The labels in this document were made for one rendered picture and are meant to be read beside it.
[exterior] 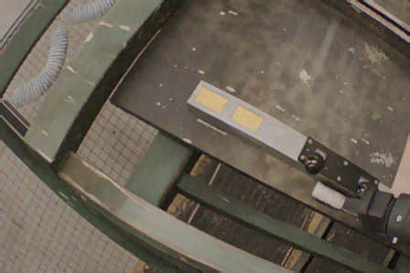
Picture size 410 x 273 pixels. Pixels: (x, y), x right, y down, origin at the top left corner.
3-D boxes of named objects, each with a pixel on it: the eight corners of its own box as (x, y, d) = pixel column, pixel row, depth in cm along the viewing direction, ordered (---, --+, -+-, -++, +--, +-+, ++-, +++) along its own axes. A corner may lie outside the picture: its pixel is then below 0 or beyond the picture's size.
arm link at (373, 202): (349, 220, 86) (396, 230, 78) (371, 169, 89) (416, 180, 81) (361, 245, 94) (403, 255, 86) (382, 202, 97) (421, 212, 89)
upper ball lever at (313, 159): (323, 169, 108) (317, 180, 96) (307, 160, 109) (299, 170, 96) (331, 151, 108) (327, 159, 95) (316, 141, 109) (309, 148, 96)
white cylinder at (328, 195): (309, 197, 110) (339, 212, 108) (312, 192, 107) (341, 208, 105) (317, 183, 111) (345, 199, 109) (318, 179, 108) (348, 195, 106)
